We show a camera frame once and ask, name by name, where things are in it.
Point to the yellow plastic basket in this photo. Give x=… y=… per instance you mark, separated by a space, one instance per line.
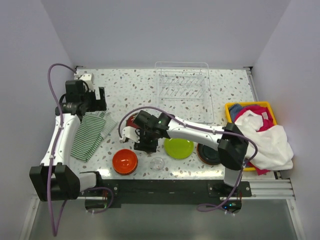
x=263 y=104

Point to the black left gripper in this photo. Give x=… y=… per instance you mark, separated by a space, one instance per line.
x=98 y=104

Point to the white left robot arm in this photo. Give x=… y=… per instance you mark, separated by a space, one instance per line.
x=53 y=176

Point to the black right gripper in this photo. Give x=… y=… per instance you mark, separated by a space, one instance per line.
x=143 y=146

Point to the orange bowl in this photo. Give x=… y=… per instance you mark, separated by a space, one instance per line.
x=125 y=162

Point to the white towel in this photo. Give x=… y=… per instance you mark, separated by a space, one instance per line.
x=280 y=151

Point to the clear glass cup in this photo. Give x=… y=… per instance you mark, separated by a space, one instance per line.
x=157 y=164

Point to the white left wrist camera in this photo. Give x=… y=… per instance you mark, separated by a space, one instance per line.
x=88 y=78

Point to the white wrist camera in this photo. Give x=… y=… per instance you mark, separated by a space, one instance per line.
x=129 y=133
x=88 y=78

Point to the lime green plate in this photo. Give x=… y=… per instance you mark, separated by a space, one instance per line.
x=178 y=148

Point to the pink cloth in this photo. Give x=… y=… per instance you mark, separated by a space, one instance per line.
x=253 y=121

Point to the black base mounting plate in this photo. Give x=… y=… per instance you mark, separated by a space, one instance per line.
x=157 y=192

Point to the clear wire dish rack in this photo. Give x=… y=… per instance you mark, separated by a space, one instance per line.
x=184 y=90

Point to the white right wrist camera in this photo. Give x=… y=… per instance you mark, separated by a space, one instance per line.
x=129 y=133

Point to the blue cloth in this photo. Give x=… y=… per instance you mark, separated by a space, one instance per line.
x=234 y=110

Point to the green white striped cloth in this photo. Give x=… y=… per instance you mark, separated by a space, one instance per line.
x=93 y=129

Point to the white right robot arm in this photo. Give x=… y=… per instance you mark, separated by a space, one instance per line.
x=228 y=141

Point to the red floral plate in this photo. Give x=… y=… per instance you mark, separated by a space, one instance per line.
x=130 y=121

